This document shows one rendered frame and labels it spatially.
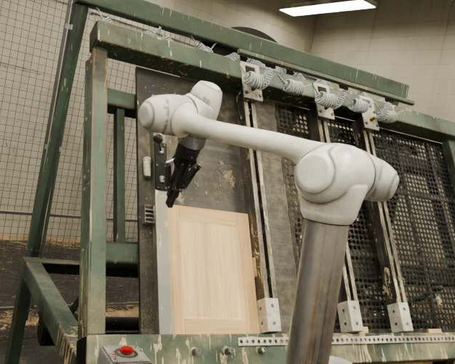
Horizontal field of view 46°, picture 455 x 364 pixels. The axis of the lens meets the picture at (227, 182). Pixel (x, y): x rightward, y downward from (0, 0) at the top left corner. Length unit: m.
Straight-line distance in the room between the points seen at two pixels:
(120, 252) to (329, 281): 0.96
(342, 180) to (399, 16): 7.44
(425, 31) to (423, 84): 0.75
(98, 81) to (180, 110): 0.71
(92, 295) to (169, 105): 0.69
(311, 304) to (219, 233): 0.94
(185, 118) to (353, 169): 0.53
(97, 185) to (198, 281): 0.51
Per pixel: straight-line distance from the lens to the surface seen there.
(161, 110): 1.49
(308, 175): 1.16
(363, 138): 2.82
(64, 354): 2.07
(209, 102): 1.62
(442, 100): 7.76
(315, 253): 1.22
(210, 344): 1.96
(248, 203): 2.24
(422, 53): 8.11
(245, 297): 2.11
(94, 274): 1.84
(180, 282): 1.99
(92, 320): 1.81
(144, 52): 2.25
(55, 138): 2.81
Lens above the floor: 1.56
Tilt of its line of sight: 4 degrees down
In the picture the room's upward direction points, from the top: 11 degrees clockwise
